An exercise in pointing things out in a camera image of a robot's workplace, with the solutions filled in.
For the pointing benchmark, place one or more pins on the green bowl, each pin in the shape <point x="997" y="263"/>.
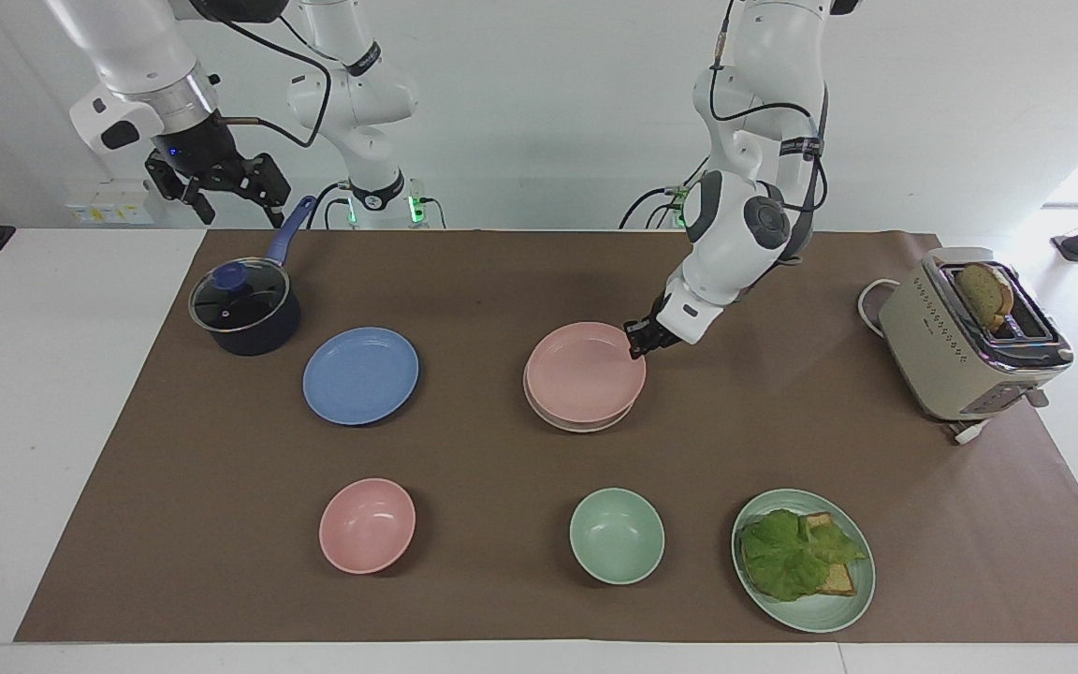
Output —
<point x="616" y="535"/>

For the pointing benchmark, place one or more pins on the glass pot lid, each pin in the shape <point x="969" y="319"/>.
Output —
<point x="238" y="298"/>

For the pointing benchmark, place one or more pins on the pink bowl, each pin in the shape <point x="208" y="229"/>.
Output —
<point x="366" y="526"/>

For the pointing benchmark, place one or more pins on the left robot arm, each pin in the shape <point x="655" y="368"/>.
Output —
<point x="735" y="243"/>

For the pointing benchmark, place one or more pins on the bread slice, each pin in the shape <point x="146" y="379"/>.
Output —
<point x="983" y="292"/>

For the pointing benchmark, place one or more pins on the green plate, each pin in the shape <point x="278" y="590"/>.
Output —
<point x="820" y="613"/>

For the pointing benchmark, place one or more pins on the beige toaster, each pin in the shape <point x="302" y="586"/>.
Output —
<point x="941" y="356"/>

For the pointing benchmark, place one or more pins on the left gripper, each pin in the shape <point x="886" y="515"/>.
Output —
<point x="661" y="326"/>

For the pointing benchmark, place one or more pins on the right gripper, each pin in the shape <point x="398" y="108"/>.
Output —
<point x="197" y="150"/>

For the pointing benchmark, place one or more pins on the toast slice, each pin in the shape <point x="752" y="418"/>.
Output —
<point x="840" y="580"/>

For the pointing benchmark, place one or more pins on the green lettuce leaf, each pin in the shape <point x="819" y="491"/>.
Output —
<point x="787" y="557"/>

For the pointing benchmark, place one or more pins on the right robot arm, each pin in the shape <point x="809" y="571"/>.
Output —
<point x="132" y="42"/>

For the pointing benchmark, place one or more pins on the dark blue pot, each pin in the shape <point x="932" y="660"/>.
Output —
<point x="263" y="332"/>

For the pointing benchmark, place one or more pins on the blue plate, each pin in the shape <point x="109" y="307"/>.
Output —
<point x="359" y="376"/>

